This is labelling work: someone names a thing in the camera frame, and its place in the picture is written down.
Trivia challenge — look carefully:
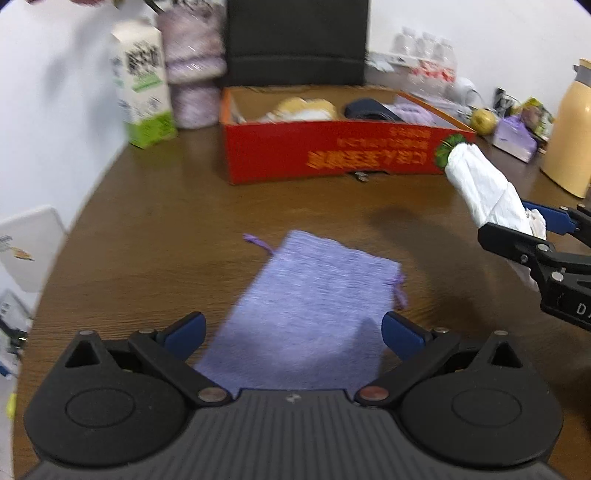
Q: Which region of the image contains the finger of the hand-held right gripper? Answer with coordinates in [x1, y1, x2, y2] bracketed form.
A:
[522, 199, 591, 246]
[478, 222, 591, 285]

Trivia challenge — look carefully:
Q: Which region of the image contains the red cardboard box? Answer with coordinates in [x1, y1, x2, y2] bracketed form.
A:
[219, 85, 477, 186]

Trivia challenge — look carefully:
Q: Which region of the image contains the purple mottled vase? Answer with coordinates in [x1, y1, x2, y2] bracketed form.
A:
[157, 0, 228, 128]

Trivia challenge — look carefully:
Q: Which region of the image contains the clear water bottle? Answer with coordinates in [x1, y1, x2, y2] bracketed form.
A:
[392, 28, 417, 70]
[413, 32, 437, 80]
[434, 38, 459, 86]

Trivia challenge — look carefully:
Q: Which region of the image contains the purple fabric pouch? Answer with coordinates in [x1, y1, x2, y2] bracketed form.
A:
[193, 229, 410, 392]

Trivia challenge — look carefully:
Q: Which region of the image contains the purple tissue pack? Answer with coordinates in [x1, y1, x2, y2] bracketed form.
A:
[492, 116, 539, 163]

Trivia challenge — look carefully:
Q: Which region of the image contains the fuzzy purple towel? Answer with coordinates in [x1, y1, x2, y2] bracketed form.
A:
[392, 103, 437, 126]

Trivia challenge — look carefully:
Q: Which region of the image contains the green apple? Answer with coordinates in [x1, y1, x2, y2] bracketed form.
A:
[470, 107, 498, 136]

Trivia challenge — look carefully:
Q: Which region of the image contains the black paper bag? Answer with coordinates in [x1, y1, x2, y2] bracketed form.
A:
[225, 0, 371, 88]

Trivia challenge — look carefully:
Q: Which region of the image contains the dark blue glasses case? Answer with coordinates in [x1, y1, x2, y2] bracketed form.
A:
[344, 98, 403, 122]

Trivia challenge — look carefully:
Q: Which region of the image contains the yellow plush lamb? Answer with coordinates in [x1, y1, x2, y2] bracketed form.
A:
[274, 96, 339, 121]

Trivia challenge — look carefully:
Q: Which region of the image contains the flat white box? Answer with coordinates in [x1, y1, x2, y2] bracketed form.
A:
[367, 50, 414, 70]

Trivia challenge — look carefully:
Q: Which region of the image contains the white paper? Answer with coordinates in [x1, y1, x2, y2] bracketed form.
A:
[444, 142, 549, 296]

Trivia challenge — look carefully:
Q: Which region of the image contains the white plush lamb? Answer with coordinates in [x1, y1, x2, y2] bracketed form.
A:
[259, 108, 321, 123]

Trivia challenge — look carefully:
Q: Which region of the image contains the yellow thermos jug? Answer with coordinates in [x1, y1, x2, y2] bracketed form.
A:
[540, 58, 591, 199]

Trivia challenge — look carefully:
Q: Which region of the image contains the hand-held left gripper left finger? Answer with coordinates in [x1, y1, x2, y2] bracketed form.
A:
[65, 312, 232, 408]

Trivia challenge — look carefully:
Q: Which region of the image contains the white plastic board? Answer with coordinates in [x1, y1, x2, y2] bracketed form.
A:
[0, 205, 68, 292]

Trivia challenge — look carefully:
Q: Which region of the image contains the black charger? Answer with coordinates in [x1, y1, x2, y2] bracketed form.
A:
[496, 87, 516, 116]

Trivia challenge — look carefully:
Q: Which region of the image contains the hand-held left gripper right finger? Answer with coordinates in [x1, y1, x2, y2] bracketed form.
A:
[355, 312, 527, 408]

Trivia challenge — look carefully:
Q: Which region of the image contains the small white fan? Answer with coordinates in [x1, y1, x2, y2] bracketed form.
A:
[445, 76, 482, 110]

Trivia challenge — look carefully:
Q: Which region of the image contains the colourful snack packet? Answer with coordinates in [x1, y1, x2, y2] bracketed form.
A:
[519, 98, 555, 140]

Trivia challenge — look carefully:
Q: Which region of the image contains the white green milk carton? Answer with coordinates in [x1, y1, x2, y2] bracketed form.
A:
[111, 20, 179, 149]

